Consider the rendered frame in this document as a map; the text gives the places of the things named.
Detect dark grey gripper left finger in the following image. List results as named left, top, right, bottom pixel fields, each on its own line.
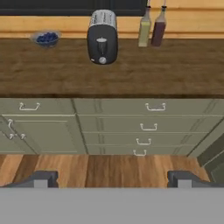
left=2, top=171, right=60, bottom=188

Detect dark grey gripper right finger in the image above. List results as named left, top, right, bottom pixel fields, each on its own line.
left=166, top=170, right=224, bottom=188

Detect black and silver toaster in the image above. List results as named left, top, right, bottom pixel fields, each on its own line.
left=87, top=9, right=119, bottom=66

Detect green cupboard door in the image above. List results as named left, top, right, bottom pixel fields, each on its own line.
left=2, top=115, right=88, bottom=155
left=0, top=115, right=39, bottom=155

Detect wide green drawer front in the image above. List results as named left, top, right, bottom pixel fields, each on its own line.
left=86, top=144, right=197, bottom=156
left=73, top=98, right=224, bottom=116
left=77, top=115, right=224, bottom=134
left=81, top=132, right=210, bottom=146

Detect short green drawer front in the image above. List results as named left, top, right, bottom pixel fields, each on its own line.
left=0, top=98, right=76, bottom=116

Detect glass bowl of blueberries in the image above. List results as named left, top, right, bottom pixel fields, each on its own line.
left=30, top=31, right=61, bottom=49

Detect dark red vinegar bottle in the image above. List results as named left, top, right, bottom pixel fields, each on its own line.
left=150, top=5, right=168, bottom=47

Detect pale yellow oil bottle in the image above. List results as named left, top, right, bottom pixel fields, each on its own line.
left=137, top=5, right=152, bottom=48

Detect dark upper cabinets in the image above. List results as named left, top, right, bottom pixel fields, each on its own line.
left=0, top=0, right=148, bottom=18

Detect silver handle of short drawer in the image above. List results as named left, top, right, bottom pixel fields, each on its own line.
left=18, top=101, right=41, bottom=112

